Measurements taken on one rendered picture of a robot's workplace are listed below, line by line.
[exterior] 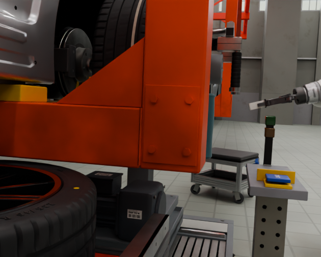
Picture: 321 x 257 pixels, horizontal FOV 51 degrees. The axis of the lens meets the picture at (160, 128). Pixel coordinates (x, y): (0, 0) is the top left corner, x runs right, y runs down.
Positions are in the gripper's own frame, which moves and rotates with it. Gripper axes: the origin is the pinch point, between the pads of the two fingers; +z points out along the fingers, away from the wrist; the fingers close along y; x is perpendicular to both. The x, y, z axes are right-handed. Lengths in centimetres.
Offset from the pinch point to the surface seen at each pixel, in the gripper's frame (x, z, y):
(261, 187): 23, 10, 49
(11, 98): -19, 75, 64
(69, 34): -46, 71, 17
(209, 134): 6.5, 22.9, 19.9
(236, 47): -23.4, 6.1, 25.1
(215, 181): 51, 28, -93
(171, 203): 37, 47, 0
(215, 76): -15.9, 15.4, 10.3
